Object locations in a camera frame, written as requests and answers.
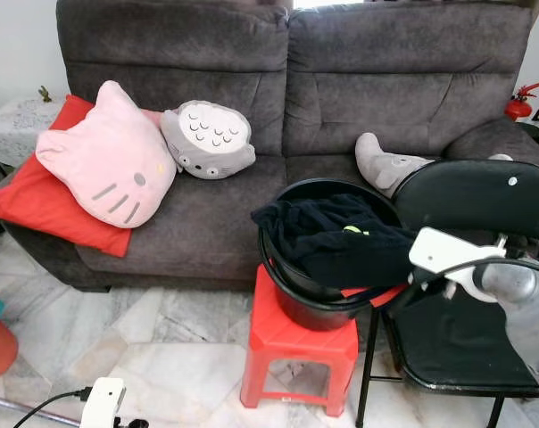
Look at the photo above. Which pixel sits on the black polo shirt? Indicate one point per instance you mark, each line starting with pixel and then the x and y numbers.
pixel 341 236

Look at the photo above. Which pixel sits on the black padded chair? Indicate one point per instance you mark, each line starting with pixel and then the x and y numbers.
pixel 466 196

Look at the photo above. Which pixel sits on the red bin with teal bag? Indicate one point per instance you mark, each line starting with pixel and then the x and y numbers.
pixel 2 352

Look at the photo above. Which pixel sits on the black plastic bucket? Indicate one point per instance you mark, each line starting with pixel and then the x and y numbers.
pixel 305 303

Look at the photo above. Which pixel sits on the grey plush toy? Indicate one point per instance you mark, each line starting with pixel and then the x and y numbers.
pixel 381 165

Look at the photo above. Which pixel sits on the red plastic stool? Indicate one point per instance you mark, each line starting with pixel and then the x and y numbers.
pixel 292 339

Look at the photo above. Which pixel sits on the red cushion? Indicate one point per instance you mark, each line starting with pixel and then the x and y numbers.
pixel 29 205

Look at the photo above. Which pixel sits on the silver metal clothes rack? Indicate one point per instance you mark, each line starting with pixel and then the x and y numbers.
pixel 6 403

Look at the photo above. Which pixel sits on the red fire extinguisher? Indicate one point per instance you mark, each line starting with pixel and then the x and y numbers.
pixel 518 109

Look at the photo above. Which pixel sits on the side table white lace cloth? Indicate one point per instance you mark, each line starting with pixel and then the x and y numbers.
pixel 20 129

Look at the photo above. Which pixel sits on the dark grey fabric sofa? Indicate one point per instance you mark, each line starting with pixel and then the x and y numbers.
pixel 377 89

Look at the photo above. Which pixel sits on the small green cactus figure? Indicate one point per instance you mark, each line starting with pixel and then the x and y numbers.
pixel 44 94

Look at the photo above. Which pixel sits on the pink cat face pillow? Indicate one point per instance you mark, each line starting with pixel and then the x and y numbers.
pixel 109 165

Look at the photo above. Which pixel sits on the grey round plush pillow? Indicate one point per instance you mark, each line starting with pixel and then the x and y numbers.
pixel 207 138

